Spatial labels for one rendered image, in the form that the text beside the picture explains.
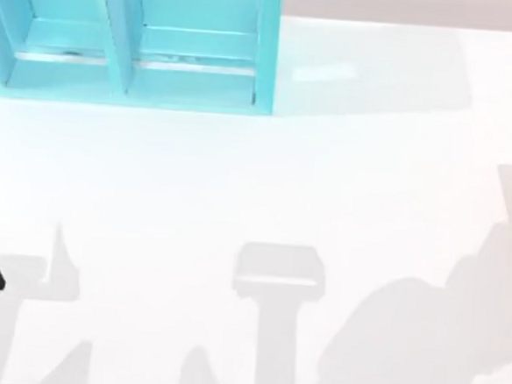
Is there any light blue rack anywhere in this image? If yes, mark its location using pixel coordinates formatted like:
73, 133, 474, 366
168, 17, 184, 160
0, 0, 283, 117

